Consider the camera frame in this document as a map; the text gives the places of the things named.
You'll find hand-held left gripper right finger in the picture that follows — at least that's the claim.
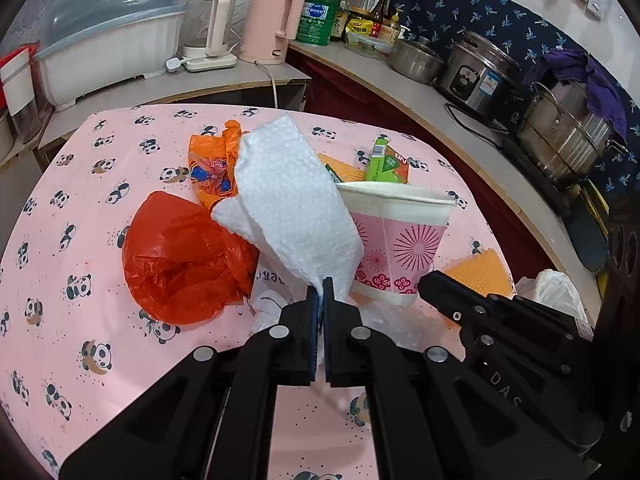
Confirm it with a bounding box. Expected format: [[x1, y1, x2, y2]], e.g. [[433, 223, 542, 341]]
[[322, 277, 588, 480]]

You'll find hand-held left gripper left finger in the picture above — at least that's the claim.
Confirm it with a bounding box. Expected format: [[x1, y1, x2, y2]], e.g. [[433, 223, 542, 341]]
[[59, 285, 321, 480]]

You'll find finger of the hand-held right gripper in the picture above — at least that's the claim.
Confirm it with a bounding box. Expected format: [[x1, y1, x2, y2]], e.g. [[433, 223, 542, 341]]
[[416, 270, 503, 333]]

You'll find white paper towel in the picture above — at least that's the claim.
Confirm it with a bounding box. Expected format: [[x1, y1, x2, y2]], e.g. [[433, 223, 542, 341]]
[[211, 112, 365, 306]]

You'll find orange printed plastic bag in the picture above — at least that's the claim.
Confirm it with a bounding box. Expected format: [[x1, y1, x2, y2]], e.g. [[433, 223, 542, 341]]
[[188, 120, 249, 211]]

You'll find orange textured sheet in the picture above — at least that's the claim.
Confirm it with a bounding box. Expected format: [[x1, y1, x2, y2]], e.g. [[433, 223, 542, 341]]
[[319, 152, 367, 184], [442, 249, 514, 299]]

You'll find white printed plastic bag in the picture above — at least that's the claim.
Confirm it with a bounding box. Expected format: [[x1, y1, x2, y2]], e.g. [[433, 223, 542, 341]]
[[248, 255, 321, 333]]

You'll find clear plastic wrap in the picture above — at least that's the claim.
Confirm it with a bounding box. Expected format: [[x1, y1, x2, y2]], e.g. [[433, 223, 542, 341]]
[[357, 302, 463, 353]]

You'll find pink floral paper cup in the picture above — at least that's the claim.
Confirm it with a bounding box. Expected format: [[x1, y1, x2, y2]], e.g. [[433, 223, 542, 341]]
[[335, 181, 457, 308]]

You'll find plain white plastic bag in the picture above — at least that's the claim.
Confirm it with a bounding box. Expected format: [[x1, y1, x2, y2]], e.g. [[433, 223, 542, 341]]
[[515, 269, 589, 324]]

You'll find green carton box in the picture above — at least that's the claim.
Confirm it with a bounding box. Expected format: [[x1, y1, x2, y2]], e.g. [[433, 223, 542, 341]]
[[364, 135, 412, 184]]

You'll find black induction cooker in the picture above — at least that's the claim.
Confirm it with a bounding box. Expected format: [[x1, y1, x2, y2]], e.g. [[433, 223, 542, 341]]
[[501, 137, 577, 217]]

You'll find red plastic bag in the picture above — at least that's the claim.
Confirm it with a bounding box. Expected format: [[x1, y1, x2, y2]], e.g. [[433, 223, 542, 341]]
[[121, 191, 261, 326]]

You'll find large steel stockpot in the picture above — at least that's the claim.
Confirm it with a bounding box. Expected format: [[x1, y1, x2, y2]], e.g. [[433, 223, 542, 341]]
[[516, 80, 629, 187]]

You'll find steel rice cooker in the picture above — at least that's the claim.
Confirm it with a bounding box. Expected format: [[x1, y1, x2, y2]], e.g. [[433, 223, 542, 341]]
[[434, 30, 524, 124]]

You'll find small steel pot with lid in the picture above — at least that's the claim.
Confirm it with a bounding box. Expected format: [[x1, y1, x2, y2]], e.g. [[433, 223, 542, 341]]
[[387, 36, 447, 86]]

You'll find purple cloth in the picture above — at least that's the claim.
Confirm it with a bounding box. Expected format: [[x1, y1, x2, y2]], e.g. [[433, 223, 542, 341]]
[[522, 49, 629, 139]]

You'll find amber pump bottle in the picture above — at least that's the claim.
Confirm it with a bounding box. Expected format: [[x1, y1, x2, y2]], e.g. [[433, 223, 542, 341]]
[[386, 9, 409, 44]]

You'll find dark soy sauce bottle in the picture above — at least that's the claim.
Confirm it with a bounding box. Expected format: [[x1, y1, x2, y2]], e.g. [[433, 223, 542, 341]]
[[370, 0, 390, 38]]

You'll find dark bottle with pale label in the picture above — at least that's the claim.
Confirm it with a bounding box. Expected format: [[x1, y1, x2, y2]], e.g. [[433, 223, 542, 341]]
[[331, 9, 351, 44]]

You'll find pink electric kettle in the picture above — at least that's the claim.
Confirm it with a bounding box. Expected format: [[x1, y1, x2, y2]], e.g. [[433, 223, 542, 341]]
[[237, 0, 308, 65]]

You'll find green tin can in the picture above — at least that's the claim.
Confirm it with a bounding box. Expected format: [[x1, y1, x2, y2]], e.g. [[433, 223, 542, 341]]
[[296, 0, 343, 47]]

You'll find white dish drainer with cover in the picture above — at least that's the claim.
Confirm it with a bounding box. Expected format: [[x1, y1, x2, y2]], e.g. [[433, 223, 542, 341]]
[[32, 0, 188, 111]]

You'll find clear canister with red lid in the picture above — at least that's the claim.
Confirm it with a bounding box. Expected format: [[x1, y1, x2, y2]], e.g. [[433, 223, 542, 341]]
[[0, 45, 54, 146]]

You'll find black power cable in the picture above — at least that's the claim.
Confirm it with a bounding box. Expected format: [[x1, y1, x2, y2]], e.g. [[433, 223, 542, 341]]
[[444, 102, 512, 137]]

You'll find white power cable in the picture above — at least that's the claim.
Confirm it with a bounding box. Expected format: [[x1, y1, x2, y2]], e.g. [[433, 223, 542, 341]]
[[255, 60, 282, 110]]

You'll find blue printed wall cloth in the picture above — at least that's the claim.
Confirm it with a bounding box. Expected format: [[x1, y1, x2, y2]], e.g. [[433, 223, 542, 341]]
[[389, 0, 640, 211]]

